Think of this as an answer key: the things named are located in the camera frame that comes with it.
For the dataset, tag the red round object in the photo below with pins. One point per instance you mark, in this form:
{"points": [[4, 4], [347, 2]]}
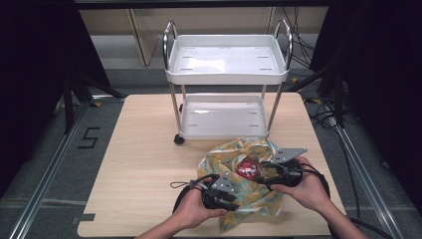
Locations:
{"points": [[247, 168]]}

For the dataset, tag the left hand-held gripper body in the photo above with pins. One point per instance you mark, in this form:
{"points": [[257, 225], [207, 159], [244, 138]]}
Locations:
{"points": [[222, 184]]}

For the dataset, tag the beige wooden cabinet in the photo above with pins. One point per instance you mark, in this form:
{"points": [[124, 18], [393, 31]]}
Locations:
{"points": [[142, 33]]}

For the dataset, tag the white two-tier cart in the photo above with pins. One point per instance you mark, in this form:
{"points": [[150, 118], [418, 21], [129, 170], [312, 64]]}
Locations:
{"points": [[225, 59]]}

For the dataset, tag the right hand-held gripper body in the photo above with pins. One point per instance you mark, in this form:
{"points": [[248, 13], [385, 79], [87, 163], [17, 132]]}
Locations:
{"points": [[288, 174]]}

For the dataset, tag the person's left hand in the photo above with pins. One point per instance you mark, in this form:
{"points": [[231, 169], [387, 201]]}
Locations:
{"points": [[192, 207]]}

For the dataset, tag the dark curtain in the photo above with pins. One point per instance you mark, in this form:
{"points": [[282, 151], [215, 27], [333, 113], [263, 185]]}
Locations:
{"points": [[381, 83], [33, 83]]}

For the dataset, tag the metal floor rail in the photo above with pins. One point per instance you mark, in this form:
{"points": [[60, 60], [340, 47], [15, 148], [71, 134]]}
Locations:
{"points": [[361, 176], [49, 172]]}

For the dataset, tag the person's right hand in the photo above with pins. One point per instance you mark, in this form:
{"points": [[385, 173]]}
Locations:
{"points": [[310, 191]]}

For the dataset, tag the black tripod stand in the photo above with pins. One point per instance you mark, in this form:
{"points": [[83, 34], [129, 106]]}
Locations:
{"points": [[69, 106], [337, 99]]}

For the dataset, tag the yellow tape piece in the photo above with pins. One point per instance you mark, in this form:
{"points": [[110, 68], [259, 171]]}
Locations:
{"points": [[97, 104], [294, 80], [316, 100]]}

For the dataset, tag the orange slice print bag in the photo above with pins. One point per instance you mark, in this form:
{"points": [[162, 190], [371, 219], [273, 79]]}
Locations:
{"points": [[252, 199]]}

